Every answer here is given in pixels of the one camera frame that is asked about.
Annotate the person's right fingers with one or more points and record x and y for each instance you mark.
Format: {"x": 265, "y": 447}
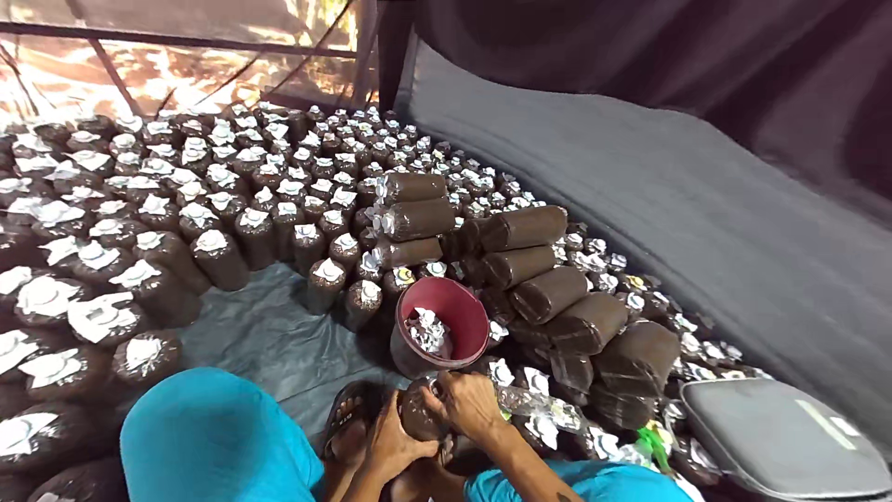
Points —
{"x": 453, "y": 383}

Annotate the pile of lying dark bags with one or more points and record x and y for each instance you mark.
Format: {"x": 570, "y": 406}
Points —
{"x": 547, "y": 293}

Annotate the person's right thumb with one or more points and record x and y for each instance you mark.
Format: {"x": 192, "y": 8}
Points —
{"x": 433, "y": 402}

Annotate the dark purple curtain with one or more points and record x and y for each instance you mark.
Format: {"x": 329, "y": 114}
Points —
{"x": 627, "y": 56}

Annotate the person's left thumb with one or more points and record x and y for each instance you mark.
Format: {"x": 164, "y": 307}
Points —
{"x": 421, "y": 448}

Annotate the grey fabric sheet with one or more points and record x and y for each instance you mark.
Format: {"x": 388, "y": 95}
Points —
{"x": 592, "y": 160}

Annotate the green plastic strip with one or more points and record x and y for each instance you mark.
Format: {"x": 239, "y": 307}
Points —
{"x": 653, "y": 446}

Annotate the person's left fingers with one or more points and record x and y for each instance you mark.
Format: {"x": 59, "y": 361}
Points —
{"x": 394, "y": 413}

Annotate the mesh window with frame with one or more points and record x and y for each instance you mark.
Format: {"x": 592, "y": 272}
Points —
{"x": 188, "y": 63}

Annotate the person's left forearm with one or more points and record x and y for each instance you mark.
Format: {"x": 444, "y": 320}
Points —
{"x": 366, "y": 482}

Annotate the dark grey ground tarp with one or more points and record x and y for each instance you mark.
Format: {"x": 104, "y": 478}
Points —
{"x": 272, "y": 341}

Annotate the brown substrate bag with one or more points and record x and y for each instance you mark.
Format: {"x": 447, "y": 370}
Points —
{"x": 418, "y": 416}

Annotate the person's right forearm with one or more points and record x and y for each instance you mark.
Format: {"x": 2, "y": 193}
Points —
{"x": 526, "y": 467}

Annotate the clear plastic bag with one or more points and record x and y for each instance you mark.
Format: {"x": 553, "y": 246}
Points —
{"x": 543, "y": 406}

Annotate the person's right hand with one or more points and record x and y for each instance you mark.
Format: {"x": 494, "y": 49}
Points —
{"x": 475, "y": 408}

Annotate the rows of white-capped bags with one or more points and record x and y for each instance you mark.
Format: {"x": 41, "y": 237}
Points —
{"x": 254, "y": 237}

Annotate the red bucket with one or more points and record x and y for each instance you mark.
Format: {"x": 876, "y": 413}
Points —
{"x": 472, "y": 328}

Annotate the person's legs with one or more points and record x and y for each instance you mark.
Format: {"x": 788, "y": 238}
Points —
{"x": 209, "y": 439}

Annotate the pile of silvery paper scraps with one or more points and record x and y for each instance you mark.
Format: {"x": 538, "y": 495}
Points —
{"x": 428, "y": 331}

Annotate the grey plastic lid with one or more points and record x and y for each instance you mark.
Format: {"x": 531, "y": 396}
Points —
{"x": 780, "y": 439}

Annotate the person's left hand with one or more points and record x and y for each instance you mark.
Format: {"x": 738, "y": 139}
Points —
{"x": 390, "y": 439}

